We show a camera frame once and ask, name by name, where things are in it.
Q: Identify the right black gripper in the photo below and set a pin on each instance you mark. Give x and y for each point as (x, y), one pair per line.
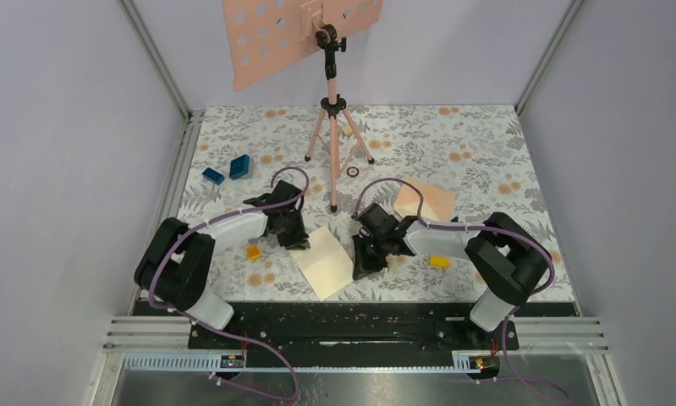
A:
(365, 266)

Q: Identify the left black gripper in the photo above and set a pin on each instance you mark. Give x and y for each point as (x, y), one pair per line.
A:
(299, 240)

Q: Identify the beige lined letter paper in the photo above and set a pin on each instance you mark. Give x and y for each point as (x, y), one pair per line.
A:
(325, 265)

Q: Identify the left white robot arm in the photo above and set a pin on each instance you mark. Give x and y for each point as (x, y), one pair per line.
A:
(176, 263)

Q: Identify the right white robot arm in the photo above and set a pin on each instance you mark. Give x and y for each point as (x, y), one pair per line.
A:
(512, 264)

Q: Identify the tan paper envelope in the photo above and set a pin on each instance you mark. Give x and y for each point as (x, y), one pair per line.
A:
(437, 203)

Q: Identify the orange square toy brick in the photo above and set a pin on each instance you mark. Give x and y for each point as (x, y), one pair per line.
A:
(253, 253)

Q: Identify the floral patterned table mat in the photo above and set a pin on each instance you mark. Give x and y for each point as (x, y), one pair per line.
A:
(478, 152)

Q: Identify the yellow toy brick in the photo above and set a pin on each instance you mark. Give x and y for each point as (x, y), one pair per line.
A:
(442, 262)

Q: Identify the large blue toy brick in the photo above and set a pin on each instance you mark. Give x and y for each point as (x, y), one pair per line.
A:
(241, 167)

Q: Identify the small blue toy brick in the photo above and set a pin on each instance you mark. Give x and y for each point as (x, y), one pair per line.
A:
(213, 176)

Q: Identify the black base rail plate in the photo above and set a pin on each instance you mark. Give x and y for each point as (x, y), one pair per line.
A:
(364, 335)

